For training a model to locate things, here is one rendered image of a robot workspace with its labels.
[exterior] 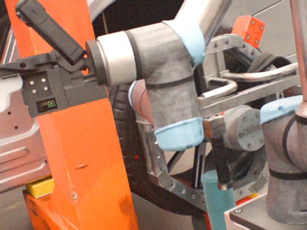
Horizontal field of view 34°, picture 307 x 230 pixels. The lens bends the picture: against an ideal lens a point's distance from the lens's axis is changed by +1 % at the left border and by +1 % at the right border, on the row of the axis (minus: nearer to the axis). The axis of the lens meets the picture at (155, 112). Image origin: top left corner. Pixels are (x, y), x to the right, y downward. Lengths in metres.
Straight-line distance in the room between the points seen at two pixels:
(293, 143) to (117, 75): 0.36
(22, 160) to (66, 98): 1.11
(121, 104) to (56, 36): 0.84
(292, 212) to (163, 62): 0.44
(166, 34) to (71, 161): 0.64
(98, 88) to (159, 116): 0.10
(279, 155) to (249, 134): 0.52
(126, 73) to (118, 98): 0.83
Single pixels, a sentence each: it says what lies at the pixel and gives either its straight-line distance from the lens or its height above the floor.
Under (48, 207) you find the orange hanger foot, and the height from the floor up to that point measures 0.68.
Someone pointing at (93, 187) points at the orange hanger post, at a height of 0.85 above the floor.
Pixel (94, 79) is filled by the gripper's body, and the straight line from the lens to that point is 0.72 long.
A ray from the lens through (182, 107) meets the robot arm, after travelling 0.74.
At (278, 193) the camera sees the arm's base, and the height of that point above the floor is 0.87.
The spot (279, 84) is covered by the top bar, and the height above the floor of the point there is 0.97.
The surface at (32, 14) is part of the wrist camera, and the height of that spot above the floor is 1.30.
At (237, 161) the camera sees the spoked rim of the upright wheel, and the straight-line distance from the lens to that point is 1.86.
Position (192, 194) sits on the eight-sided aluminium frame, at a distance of 1.60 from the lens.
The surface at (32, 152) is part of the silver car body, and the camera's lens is 1.80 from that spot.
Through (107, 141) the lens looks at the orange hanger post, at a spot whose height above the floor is 0.95.
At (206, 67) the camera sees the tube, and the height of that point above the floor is 1.04.
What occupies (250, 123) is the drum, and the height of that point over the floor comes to 0.87.
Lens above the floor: 1.30
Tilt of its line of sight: 13 degrees down
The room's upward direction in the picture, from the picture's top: 12 degrees counter-clockwise
